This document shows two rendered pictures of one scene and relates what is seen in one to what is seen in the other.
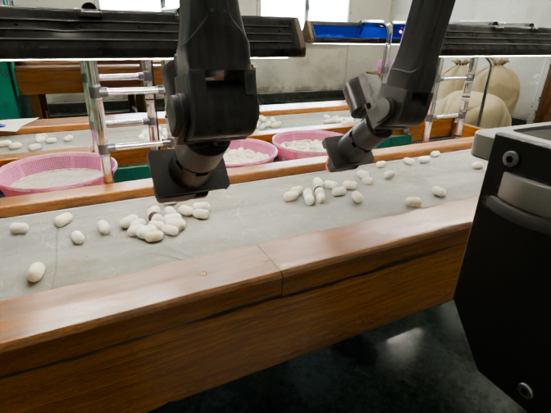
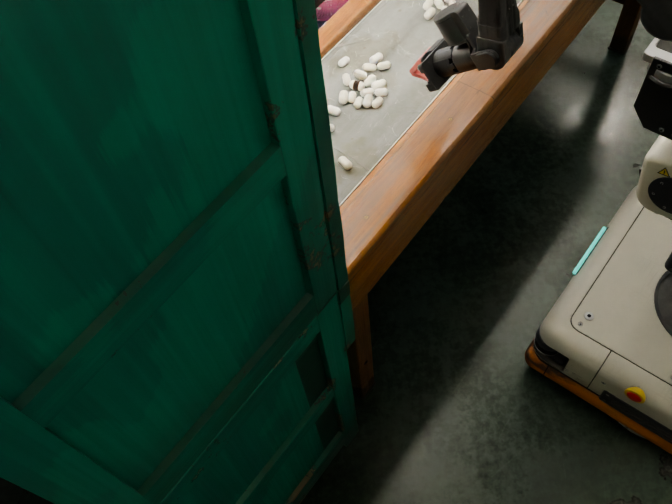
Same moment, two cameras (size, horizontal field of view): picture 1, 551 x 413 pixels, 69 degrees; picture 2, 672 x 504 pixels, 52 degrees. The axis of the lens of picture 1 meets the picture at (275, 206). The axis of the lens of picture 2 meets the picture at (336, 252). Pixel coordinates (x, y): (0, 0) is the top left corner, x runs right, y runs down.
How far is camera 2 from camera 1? 1.14 m
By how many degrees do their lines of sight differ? 36
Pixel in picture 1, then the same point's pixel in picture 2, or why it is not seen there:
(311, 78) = not seen: outside the picture
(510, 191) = (659, 76)
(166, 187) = (438, 82)
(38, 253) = not seen: hidden behind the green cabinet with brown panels
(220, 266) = (455, 109)
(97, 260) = (362, 137)
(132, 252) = (376, 121)
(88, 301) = (411, 164)
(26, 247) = not seen: hidden behind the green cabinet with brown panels
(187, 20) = (496, 16)
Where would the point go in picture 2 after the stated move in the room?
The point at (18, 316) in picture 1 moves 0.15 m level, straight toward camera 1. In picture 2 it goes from (388, 189) to (457, 212)
